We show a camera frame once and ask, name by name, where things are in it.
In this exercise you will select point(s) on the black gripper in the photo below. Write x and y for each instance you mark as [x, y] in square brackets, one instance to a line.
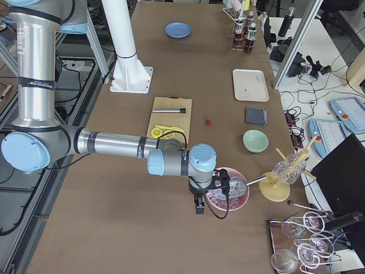
[196, 192]

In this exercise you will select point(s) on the blue round plate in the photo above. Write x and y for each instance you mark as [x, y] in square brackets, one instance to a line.
[177, 30]

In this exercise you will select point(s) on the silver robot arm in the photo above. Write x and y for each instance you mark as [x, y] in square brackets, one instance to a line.
[38, 139]

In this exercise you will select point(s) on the pink ice bowl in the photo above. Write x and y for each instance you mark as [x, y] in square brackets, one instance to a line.
[216, 198]

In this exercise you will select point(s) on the lemon slice lower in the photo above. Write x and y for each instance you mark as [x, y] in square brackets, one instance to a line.
[169, 135]

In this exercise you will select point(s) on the lemon slice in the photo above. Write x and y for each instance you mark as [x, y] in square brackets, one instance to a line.
[156, 132]
[169, 135]

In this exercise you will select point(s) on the wooden cup tree stand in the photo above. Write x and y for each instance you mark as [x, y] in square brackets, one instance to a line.
[272, 188]

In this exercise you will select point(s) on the yellow plastic knife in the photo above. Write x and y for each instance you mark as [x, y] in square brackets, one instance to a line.
[173, 128]

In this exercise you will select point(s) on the lemon slice upper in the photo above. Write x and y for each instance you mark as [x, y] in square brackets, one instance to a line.
[156, 132]

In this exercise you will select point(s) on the green bowl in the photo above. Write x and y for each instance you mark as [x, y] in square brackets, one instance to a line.
[255, 141]

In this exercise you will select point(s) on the wooden cutting board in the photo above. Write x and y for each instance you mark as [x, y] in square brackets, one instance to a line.
[181, 120]

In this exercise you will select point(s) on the steel muddler black tip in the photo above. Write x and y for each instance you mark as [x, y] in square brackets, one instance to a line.
[169, 110]

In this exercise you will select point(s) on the glass mug on stand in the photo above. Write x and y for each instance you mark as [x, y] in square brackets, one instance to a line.
[289, 170]

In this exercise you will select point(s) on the grey folded cloth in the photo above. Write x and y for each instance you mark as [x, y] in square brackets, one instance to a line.
[256, 116]

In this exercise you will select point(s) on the cream rabbit tray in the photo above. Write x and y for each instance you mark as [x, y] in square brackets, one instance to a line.
[250, 85]

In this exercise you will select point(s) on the black monitor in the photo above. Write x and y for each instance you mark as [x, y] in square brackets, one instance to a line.
[340, 176]

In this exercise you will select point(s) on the blue teach pendant near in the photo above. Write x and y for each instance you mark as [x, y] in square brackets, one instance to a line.
[332, 133]

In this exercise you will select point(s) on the blue teach pendant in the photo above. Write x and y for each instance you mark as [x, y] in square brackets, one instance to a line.
[350, 112]
[332, 133]

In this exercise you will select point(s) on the tea bottle back left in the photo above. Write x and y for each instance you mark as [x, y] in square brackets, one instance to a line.
[238, 37]

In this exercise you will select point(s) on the tea bottle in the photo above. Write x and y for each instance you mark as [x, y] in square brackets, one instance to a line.
[238, 37]
[250, 38]
[249, 19]

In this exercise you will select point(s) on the tea bottle front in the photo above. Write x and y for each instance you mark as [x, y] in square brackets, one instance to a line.
[250, 38]

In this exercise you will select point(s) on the blue teach pendant far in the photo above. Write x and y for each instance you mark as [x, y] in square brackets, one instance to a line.
[350, 112]

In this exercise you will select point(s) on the tea bottle back right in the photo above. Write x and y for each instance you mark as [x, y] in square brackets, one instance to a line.
[249, 19]

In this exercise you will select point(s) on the pink cup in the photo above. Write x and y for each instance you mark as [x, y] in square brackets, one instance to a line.
[236, 5]

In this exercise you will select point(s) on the black thermos bottle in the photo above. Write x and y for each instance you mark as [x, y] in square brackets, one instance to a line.
[286, 24]

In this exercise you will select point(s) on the wire glass rack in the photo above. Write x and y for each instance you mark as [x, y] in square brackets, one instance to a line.
[301, 243]

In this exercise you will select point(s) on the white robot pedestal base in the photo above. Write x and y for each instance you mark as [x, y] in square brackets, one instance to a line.
[129, 75]

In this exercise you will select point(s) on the copper wire bottle rack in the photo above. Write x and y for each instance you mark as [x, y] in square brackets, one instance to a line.
[245, 34]

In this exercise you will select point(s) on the aluminium frame post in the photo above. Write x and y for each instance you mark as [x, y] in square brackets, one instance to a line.
[300, 33]

